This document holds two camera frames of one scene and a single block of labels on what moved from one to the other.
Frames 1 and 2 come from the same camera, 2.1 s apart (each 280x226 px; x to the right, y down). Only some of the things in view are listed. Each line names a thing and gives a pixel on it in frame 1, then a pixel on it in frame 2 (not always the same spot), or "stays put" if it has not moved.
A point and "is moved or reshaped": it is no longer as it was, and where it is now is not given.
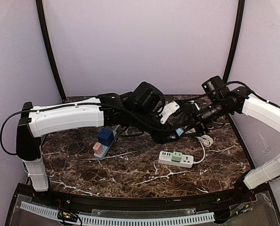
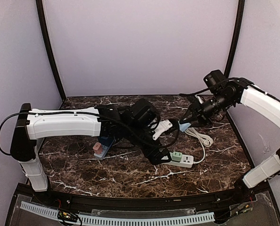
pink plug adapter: x=97 y=148 stays put
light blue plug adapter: x=179 y=131 is moved or reshaped
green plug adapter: x=177 y=157 stays put
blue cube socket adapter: x=105 y=137 stays put
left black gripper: x=162 y=135 to x=154 y=153
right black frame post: x=240 y=20 stays put
